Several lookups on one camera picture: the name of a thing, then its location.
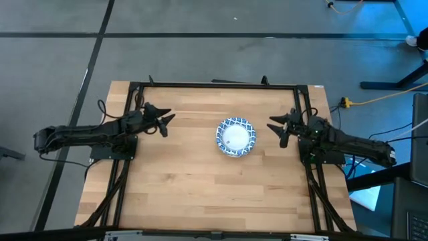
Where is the dark laptop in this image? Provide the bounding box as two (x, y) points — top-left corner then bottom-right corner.
(409, 92), (428, 188)

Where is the black floor cable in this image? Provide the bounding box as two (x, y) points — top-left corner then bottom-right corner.
(367, 122), (414, 140)

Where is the white floor sheet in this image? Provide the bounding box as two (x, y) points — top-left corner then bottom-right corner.
(349, 185), (382, 212)

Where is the white cable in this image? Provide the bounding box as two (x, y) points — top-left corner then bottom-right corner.
(399, 116), (428, 138)

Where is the black keyboard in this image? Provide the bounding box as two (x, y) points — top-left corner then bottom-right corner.
(406, 210), (428, 241)

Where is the blue patterned paper bowl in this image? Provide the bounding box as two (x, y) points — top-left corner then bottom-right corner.
(215, 116), (257, 158)

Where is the person's leg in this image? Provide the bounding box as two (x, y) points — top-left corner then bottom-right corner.
(416, 26), (428, 51)

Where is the yellow extension cord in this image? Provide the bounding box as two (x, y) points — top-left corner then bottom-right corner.
(340, 82), (428, 108)

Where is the black aluminium table frame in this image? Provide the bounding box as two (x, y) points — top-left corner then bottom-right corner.
(75, 75), (357, 235)

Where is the black desk leg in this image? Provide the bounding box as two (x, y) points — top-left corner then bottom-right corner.
(360, 62), (428, 91)

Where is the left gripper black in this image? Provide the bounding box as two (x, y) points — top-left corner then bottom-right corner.
(128, 102), (176, 139)

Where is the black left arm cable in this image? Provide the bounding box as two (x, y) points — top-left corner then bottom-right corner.
(96, 99), (116, 120)

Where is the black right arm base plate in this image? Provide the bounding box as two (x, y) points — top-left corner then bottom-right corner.
(298, 137), (346, 165)

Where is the blue cable bundle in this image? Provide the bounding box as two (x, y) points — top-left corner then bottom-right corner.
(344, 155), (372, 180)

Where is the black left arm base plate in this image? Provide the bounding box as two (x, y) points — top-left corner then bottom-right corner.
(89, 133), (138, 161)

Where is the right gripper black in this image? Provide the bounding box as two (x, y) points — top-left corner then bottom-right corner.
(266, 107), (314, 148)

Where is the black front beam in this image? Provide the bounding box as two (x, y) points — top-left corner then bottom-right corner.
(0, 226), (428, 241)

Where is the black slanted support bar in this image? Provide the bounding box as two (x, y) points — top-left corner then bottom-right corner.
(346, 163), (412, 192)

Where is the grey floor object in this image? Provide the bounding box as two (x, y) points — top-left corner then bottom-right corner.
(0, 146), (26, 161)

